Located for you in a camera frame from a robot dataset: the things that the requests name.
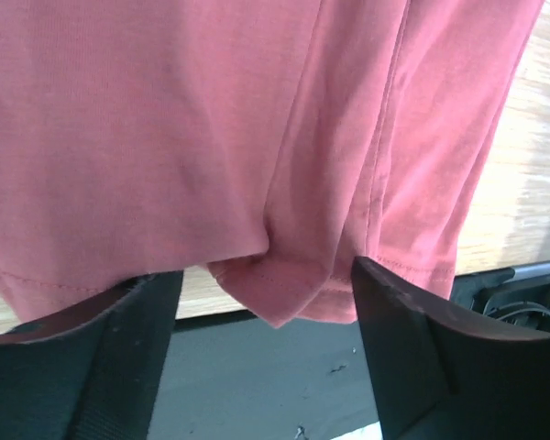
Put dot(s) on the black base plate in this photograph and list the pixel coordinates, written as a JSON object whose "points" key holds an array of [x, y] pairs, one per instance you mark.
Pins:
{"points": [[233, 377]]}

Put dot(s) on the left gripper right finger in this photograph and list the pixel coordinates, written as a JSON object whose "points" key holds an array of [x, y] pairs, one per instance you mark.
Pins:
{"points": [[473, 367]]}

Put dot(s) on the pink tank top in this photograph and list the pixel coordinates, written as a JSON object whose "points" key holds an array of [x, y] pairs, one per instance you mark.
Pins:
{"points": [[271, 142]]}

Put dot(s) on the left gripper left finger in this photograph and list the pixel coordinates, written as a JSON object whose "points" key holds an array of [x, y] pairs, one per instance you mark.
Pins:
{"points": [[91, 371]]}

